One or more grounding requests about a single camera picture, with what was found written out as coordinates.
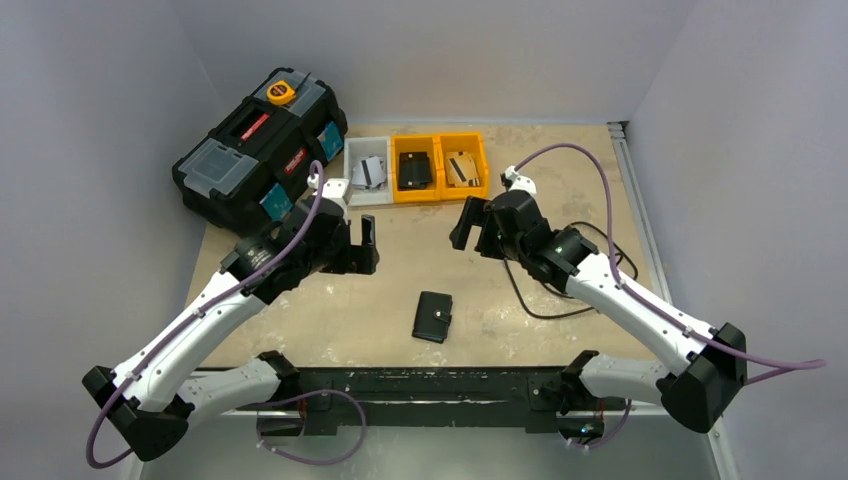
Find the black leather card holder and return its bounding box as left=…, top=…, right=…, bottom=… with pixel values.
left=411, top=291, right=453, bottom=344

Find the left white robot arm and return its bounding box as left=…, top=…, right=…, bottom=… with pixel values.
left=82, top=196, right=379, bottom=469

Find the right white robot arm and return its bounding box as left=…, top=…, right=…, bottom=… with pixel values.
left=449, top=190, right=747, bottom=433

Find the gold credit cards stack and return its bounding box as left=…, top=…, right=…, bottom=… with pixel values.
left=444, top=151, right=480, bottom=187

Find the silver credit cards stack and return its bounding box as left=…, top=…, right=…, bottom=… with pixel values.
left=350, top=155, right=388, bottom=190

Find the right yellow plastic bin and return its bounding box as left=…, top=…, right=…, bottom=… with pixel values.
left=437, top=132, right=490, bottom=201

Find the yellow plastic bin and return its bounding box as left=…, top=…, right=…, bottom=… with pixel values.
left=390, top=134, right=444, bottom=204
left=437, top=132, right=490, bottom=201

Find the white plastic bin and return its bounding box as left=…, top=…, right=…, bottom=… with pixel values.
left=344, top=136, right=394, bottom=207

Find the middle yellow plastic bin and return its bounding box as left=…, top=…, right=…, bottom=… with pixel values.
left=390, top=134, right=444, bottom=204

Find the black plastic toolbox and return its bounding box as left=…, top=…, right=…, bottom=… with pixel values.
left=171, top=67, right=348, bottom=237

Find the yellow tape measure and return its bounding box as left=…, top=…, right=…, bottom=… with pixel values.
left=266, top=80, right=297, bottom=106

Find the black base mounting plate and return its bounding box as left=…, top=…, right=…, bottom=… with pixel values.
left=260, top=367, right=625, bottom=437

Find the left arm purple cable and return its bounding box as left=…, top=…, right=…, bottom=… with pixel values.
left=86, top=160, right=326, bottom=470

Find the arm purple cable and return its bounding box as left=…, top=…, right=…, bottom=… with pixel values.
left=513, top=142, right=827, bottom=387
left=86, top=160, right=326, bottom=470

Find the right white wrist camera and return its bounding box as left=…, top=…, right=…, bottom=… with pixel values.
left=500, top=165, right=538, bottom=197

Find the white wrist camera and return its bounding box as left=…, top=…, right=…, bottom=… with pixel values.
left=307, top=173, right=351, bottom=212
left=500, top=165, right=538, bottom=197

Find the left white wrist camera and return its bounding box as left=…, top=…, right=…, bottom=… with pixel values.
left=307, top=173, right=351, bottom=212

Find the black cable on table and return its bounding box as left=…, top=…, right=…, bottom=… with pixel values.
left=502, top=221, right=640, bottom=321

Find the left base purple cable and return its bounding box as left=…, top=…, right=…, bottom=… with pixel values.
left=255, top=388, right=368, bottom=466

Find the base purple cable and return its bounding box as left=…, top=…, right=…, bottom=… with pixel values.
left=564, top=399, right=633, bottom=452
left=255, top=388, right=368, bottom=466

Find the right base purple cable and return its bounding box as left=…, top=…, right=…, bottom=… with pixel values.
left=564, top=399, right=633, bottom=452

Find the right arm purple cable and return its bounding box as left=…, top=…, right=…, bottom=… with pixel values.
left=513, top=142, right=827, bottom=387

